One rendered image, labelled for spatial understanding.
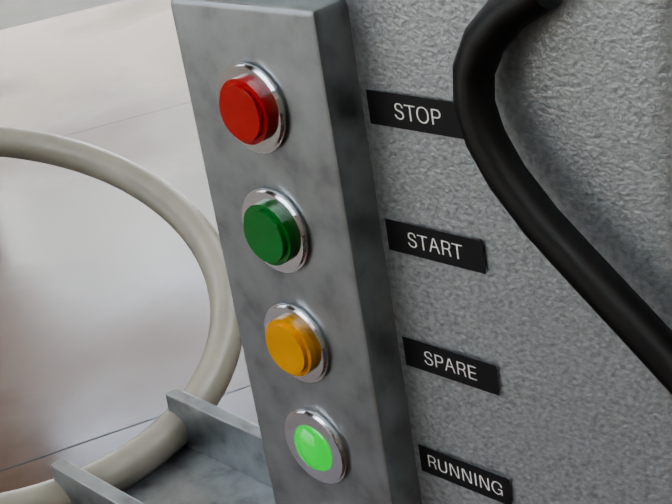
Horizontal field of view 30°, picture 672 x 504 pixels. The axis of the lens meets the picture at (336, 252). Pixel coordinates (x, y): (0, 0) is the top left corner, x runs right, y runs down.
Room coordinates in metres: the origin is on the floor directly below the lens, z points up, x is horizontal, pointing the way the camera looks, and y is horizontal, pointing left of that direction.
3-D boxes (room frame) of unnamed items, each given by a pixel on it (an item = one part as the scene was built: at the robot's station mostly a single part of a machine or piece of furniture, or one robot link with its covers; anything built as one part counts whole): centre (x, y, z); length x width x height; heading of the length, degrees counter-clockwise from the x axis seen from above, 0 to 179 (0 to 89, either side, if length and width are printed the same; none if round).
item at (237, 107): (0.45, 0.02, 1.47); 0.03 x 0.01 x 0.03; 43
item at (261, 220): (0.45, 0.02, 1.42); 0.03 x 0.01 x 0.03; 43
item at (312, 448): (0.45, 0.02, 1.32); 0.02 x 0.01 x 0.02; 43
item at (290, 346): (0.45, 0.02, 1.37); 0.03 x 0.01 x 0.03; 43
